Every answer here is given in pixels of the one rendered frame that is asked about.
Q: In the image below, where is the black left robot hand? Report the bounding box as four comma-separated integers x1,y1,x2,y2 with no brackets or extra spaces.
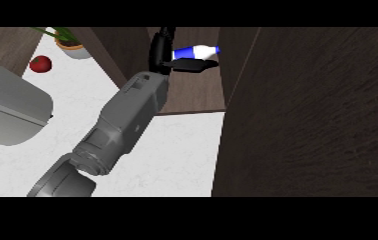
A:
147,26,221,76

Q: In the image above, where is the blue and white water bottle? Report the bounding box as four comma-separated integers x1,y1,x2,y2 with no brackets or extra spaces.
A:
171,44,221,61

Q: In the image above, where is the dark wooden cabinet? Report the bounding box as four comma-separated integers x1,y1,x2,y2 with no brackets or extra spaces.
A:
72,26,263,117

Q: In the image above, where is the dark wooden cabinet door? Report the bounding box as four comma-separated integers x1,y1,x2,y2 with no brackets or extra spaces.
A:
211,26,378,198

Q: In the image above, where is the potted green plant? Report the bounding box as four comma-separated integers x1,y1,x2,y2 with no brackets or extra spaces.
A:
28,26,93,60

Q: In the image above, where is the red apple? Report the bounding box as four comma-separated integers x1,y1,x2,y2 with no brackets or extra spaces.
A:
28,54,54,74

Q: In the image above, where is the brown wooden panel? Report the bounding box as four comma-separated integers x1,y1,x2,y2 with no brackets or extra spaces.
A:
0,26,47,78

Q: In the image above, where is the grey rounded appliance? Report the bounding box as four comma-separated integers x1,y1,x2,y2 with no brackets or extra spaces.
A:
0,65,54,147

